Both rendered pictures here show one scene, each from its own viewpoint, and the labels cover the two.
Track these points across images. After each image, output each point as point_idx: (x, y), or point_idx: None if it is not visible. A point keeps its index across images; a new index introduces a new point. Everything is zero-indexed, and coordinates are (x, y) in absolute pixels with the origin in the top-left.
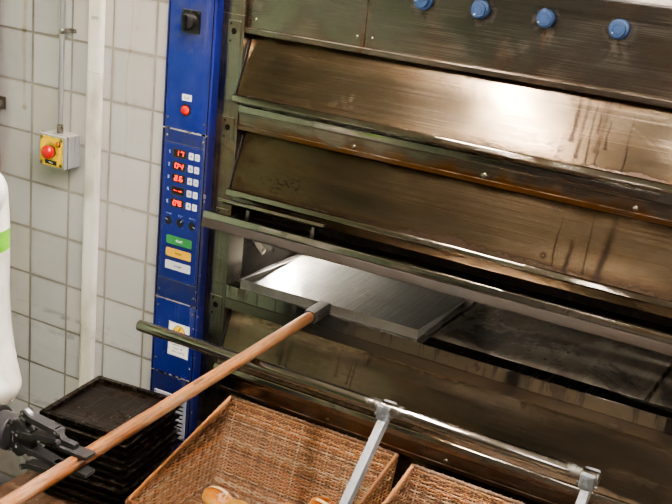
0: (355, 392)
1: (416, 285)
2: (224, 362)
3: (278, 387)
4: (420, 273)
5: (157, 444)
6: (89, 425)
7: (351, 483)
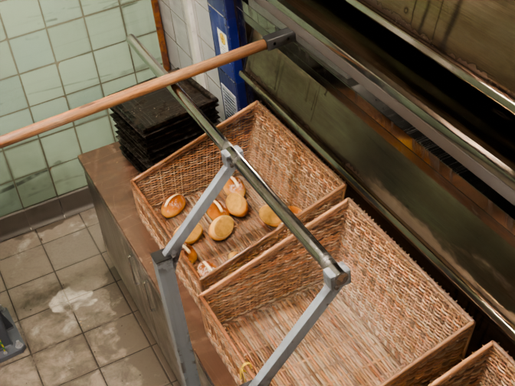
0: (216, 133)
1: (293, 31)
2: (129, 88)
3: (270, 102)
4: (293, 18)
5: (191, 135)
6: (128, 113)
7: (187, 218)
